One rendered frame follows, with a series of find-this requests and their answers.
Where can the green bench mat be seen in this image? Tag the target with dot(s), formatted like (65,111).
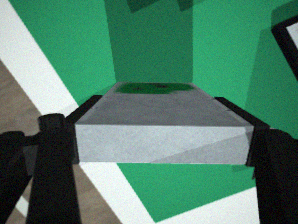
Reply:
(225,47)

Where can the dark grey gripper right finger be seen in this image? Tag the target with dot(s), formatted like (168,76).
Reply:
(274,155)

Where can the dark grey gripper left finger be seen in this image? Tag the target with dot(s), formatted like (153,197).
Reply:
(53,197)

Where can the black status display screen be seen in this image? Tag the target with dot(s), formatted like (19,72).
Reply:
(286,36)

